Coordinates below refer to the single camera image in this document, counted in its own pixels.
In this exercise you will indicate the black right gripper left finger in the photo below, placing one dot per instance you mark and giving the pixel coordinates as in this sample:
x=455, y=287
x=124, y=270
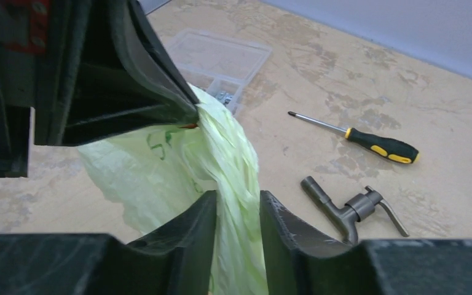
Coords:
x=173, y=259

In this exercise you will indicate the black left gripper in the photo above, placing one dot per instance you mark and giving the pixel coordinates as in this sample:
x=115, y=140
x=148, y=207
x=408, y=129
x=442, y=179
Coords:
x=40, y=44

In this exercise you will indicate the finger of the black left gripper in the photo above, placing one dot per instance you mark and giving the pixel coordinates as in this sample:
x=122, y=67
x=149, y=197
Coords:
x=125, y=80

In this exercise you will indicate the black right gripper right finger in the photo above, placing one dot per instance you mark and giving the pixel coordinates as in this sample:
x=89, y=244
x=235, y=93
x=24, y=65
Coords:
x=302, y=260

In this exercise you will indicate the green plastic bag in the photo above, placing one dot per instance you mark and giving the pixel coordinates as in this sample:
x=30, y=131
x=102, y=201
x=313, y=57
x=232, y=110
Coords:
x=158, y=172

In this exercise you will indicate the grey metal faucet tap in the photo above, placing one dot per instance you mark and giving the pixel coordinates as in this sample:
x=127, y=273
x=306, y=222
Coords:
x=357, y=209

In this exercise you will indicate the clear plastic screw box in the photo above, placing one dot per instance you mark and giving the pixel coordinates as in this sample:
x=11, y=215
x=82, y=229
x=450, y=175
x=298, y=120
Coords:
x=221, y=66

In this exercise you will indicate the yellow black screwdriver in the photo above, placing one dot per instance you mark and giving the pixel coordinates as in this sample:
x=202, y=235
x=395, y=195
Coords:
x=388, y=148

